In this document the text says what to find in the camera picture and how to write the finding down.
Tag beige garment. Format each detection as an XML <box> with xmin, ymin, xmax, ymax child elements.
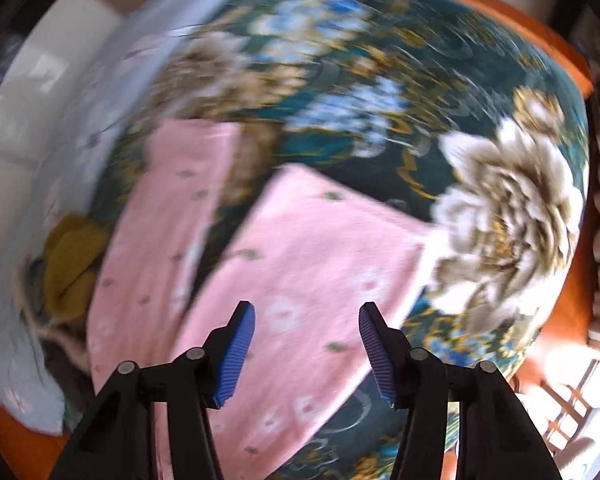
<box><xmin>22</xmin><ymin>260</ymin><xmax>87</xmax><ymax>361</ymax></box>

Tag white glossy wardrobe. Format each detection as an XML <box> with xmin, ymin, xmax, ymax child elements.
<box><xmin>0</xmin><ymin>0</ymin><xmax>127</xmax><ymax>286</ymax></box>

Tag mustard knit sweater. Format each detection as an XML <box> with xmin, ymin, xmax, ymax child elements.
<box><xmin>44</xmin><ymin>212</ymin><xmax>115</xmax><ymax>318</ymax></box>

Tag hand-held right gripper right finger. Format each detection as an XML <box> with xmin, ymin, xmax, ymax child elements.
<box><xmin>358</xmin><ymin>301</ymin><xmax>563</xmax><ymax>480</ymax></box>

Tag pink floral fleece pants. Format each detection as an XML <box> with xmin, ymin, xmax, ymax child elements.
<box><xmin>85</xmin><ymin>119</ymin><xmax>432</xmax><ymax>480</ymax></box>

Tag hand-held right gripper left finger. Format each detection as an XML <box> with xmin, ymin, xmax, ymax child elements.
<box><xmin>47</xmin><ymin>300</ymin><xmax>257</xmax><ymax>480</ymax></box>

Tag teal floral bed blanket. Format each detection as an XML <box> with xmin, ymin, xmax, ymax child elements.
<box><xmin>80</xmin><ymin>0</ymin><xmax>592</xmax><ymax>480</ymax></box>

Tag light blue floral quilt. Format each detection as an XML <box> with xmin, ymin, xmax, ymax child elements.
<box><xmin>0</xmin><ymin>0</ymin><xmax>277</xmax><ymax>436</ymax></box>

